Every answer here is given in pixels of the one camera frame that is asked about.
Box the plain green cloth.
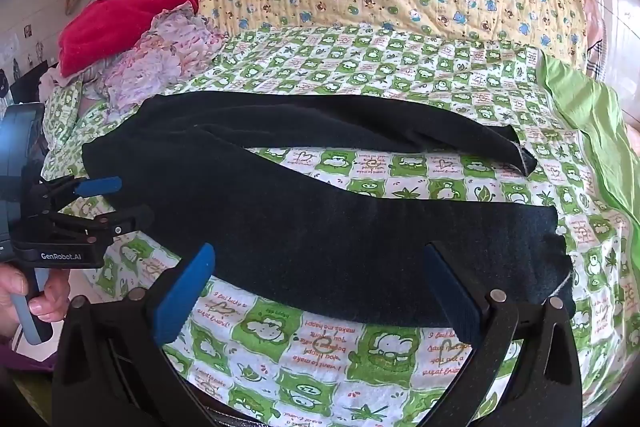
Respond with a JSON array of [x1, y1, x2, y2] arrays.
[[537, 54, 640, 228]]

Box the black pants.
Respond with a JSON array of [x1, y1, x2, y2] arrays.
[[81, 90, 577, 330]]

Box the pink floral cloth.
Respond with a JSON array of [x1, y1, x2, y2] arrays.
[[80, 4, 228, 118]]

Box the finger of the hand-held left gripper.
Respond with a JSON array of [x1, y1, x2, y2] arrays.
[[47, 204, 155, 240], [27, 176, 123, 214]]

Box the person's purple clothing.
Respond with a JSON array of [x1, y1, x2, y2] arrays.
[[0, 334, 58, 374]]

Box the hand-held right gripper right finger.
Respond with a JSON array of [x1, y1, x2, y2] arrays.
[[424, 243, 584, 427]]

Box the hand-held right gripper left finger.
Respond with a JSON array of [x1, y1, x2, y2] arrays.
[[52, 243, 217, 427]]

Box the red cloth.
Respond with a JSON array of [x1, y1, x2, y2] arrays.
[[57, 0, 200, 78]]

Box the pink plaid cloth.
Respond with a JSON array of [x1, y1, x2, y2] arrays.
[[580, 0, 640, 130]]

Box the green checked cartoon bedsheet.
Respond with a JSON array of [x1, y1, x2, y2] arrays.
[[41, 24, 640, 427]]

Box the person's left hand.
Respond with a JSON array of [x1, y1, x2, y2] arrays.
[[0, 258, 72, 339]]

